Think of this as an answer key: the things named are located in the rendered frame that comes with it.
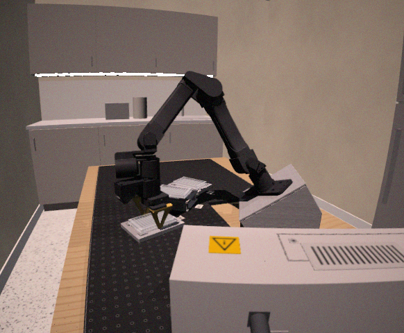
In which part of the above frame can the white well plate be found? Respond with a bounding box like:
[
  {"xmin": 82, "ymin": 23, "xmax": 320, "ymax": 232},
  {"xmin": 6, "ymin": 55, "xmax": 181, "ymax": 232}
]
[
  {"xmin": 160, "ymin": 185, "xmax": 192, "ymax": 199},
  {"xmin": 173, "ymin": 177, "xmax": 207, "ymax": 189},
  {"xmin": 128, "ymin": 210, "xmax": 177, "ymax": 234}
]

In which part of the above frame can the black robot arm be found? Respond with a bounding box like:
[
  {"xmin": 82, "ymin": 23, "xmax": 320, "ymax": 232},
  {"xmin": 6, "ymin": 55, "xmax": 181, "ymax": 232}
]
[{"xmin": 114, "ymin": 71, "xmax": 293, "ymax": 204}]

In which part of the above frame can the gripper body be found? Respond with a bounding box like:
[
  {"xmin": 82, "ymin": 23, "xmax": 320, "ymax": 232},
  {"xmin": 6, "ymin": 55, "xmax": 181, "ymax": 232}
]
[{"xmin": 137, "ymin": 176, "xmax": 169, "ymax": 211}]

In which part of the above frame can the light grey machine housing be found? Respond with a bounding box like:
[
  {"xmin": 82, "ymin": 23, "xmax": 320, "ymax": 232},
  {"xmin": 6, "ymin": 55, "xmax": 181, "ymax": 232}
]
[{"xmin": 169, "ymin": 225, "xmax": 404, "ymax": 333}]

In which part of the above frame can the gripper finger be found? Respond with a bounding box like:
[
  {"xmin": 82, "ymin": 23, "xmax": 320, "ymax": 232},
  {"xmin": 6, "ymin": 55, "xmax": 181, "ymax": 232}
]
[
  {"xmin": 150, "ymin": 203, "xmax": 172, "ymax": 228},
  {"xmin": 132, "ymin": 196, "xmax": 149, "ymax": 215}
]

